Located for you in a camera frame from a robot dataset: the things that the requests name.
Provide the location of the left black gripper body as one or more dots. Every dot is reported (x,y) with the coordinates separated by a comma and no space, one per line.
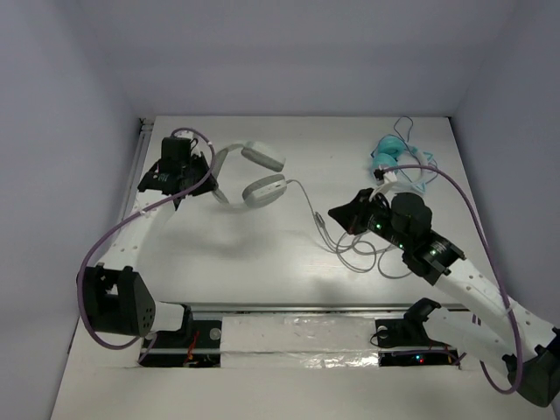
(176,183)

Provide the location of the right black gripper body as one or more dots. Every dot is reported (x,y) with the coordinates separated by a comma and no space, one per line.
(374,217)

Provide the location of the white grey headphones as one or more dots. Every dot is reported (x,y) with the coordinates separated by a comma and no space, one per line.
(260,192)

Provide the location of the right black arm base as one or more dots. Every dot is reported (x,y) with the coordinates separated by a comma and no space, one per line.
(405,343)

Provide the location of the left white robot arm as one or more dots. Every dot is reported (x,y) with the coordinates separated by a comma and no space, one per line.
(115,304)

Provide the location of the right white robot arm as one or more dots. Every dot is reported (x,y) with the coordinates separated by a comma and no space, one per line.
(509,338)

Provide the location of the teal white headphones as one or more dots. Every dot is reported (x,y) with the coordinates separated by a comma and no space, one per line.
(387,153)

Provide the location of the white foil tape strip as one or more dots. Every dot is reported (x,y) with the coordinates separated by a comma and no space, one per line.
(314,342)

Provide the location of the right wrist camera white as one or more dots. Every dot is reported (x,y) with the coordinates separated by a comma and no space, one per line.
(386,180)

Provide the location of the aluminium rail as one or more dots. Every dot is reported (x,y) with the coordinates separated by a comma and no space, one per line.
(246,309)

